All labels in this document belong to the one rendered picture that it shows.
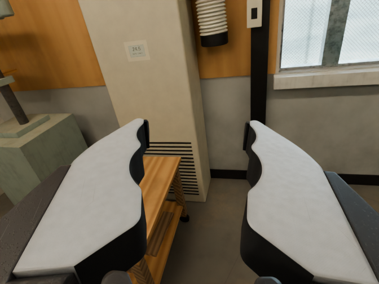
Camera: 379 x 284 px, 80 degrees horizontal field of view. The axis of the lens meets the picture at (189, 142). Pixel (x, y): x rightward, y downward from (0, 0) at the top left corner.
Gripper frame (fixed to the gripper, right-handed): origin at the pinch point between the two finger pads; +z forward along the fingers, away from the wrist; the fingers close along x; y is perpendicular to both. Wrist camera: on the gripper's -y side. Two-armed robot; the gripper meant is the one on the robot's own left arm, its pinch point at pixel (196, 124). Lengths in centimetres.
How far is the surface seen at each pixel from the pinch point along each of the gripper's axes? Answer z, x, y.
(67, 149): 128, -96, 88
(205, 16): 121, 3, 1
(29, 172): 100, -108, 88
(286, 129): 131, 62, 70
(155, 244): 66, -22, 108
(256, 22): 124, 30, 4
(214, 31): 121, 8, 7
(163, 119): 116, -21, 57
